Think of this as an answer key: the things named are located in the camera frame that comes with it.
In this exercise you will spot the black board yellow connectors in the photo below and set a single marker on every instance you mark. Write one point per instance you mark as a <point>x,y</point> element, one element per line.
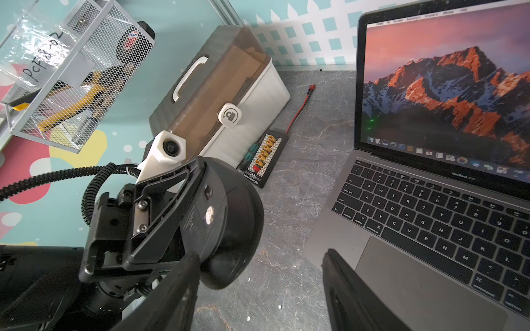
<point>271,145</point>

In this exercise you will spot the green handled screwdriver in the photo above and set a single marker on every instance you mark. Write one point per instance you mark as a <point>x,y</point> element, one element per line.
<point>248,158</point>

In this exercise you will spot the clear labelled plastic bag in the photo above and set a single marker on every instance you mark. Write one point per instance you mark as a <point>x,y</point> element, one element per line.
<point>34,50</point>

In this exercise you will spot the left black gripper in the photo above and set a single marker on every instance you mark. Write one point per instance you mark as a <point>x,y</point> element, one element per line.
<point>126,242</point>

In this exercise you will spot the black tape roll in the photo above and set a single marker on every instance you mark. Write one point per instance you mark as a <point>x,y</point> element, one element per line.
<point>133,47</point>

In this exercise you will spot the brown lid storage box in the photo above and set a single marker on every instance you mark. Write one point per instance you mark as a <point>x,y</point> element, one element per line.
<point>226,98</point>

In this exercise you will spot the yellow tool in basket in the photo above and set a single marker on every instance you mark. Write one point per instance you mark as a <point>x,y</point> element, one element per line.
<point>99,90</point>

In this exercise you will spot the white wire wall basket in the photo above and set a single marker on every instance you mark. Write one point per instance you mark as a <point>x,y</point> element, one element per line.
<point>99,26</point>

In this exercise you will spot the grey laptop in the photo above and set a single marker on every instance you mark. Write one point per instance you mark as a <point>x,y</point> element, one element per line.
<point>431,209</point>

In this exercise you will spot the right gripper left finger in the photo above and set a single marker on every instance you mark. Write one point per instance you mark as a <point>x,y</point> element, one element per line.
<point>171,305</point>

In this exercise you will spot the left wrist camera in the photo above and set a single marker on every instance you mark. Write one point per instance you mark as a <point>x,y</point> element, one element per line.
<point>165,153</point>

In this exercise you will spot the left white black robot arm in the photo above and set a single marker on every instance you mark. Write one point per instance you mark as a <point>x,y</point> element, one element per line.
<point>40,290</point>

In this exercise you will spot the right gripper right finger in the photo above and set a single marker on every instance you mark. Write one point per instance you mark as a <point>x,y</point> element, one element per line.
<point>351,304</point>

